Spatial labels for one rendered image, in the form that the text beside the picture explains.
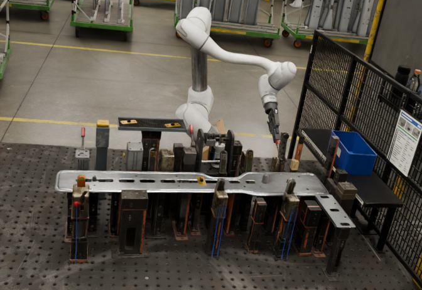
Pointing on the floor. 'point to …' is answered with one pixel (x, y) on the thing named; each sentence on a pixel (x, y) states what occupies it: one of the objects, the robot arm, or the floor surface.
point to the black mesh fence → (372, 228)
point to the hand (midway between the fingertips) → (275, 135)
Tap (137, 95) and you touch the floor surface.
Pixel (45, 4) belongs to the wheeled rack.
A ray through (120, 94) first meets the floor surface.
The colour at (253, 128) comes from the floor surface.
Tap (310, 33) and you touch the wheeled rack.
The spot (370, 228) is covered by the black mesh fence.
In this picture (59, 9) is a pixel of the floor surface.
